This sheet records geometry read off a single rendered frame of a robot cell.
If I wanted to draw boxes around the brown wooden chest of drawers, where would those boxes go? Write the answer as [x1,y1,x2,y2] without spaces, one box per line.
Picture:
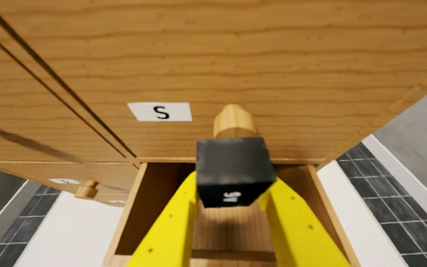
[0,3,427,172]

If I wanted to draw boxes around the black 9v battery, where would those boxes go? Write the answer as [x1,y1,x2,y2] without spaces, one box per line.
[195,137,278,208]

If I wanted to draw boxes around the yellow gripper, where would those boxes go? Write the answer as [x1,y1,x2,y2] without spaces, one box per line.
[125,171,351,267]

